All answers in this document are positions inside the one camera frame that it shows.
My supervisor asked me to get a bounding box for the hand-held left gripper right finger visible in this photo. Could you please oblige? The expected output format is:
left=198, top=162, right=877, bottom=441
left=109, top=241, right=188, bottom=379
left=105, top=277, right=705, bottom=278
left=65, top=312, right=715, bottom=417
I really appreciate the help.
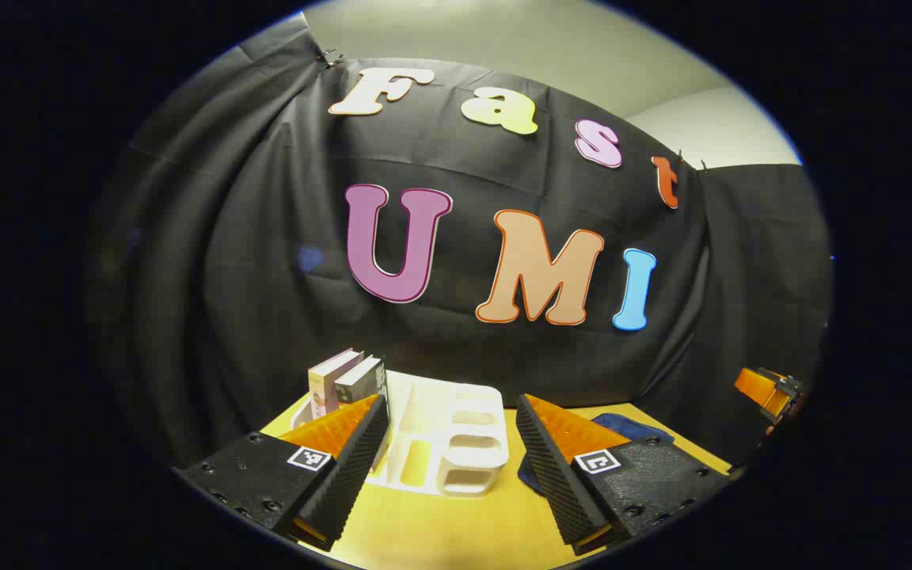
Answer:
left=514, top=393, right=735, bottom=557

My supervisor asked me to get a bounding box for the dark cover book with face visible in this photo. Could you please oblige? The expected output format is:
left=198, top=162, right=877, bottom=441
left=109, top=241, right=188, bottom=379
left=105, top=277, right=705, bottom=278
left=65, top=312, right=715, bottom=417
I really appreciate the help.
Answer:
left=334, top=356, right=388, bottom=409

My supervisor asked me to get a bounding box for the black backdrop cloth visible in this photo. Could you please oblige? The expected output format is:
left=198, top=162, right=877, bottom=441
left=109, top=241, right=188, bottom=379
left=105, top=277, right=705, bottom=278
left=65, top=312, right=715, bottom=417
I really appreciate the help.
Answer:
left=84, top=12, right=835, bottom=476

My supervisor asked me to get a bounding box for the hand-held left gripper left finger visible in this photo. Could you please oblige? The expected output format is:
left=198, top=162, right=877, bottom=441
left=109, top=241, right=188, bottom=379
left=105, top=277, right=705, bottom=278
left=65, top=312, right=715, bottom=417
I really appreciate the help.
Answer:
left=173, top=393, right=391, bottom=553

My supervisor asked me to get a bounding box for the blue fabric schoolbag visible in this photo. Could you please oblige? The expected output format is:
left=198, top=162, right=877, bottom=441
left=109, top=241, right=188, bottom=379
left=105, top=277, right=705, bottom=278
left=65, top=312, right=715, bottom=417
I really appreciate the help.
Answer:
left=517, top=412, right=675, bottom=496

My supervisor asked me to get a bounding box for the white plastic bookshelf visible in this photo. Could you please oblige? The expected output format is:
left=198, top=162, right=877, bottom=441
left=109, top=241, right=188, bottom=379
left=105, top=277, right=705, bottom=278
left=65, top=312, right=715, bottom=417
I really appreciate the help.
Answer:
left=290, top=368, right=511, bottom=498

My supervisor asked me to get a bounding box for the pink cover book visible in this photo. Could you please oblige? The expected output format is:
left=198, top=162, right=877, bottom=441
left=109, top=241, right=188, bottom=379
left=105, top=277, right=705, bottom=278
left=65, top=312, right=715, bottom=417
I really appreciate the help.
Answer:
left=308, top=348, right=364, bottom=420

